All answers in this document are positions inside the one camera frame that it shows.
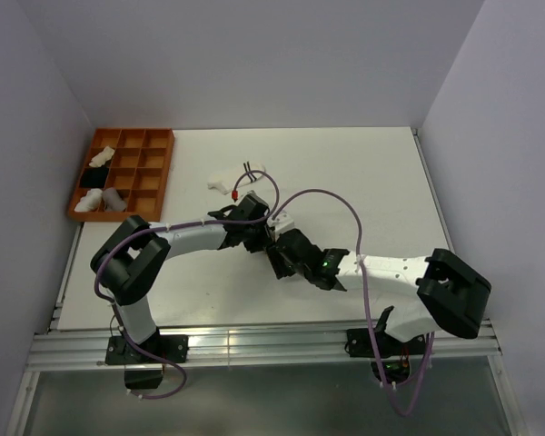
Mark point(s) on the black rolled sock in tray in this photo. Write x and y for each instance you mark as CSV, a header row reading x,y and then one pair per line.
x,y
94,178

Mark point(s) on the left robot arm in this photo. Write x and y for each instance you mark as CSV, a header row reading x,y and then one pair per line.
x,y
131,259

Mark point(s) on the white sock with black stripes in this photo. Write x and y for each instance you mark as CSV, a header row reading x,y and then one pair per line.
x,y
240,175

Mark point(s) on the aluminium frame rail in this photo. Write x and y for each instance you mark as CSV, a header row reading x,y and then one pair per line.
x,y
208,346

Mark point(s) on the grey sock with red cuff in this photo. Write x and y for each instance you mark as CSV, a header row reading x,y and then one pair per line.
x,y
113,201

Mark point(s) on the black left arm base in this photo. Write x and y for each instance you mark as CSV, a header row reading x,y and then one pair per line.
x,y
120,353

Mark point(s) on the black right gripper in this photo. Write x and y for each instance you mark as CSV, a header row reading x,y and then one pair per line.
x,y
276,258

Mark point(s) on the white rolled sock in tray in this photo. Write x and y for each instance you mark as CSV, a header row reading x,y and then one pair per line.
x,y
90,201

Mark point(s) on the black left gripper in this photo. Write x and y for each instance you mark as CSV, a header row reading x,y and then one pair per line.
x,y
258,245

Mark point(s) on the orange wooden compartment tray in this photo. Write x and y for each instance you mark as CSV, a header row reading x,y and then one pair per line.
x,y
138,171

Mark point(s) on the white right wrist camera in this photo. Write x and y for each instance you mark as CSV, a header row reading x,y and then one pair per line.
x,y
282,223

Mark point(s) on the cream rolled sock in tray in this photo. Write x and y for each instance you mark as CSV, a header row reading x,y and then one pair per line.
x,y
102,158

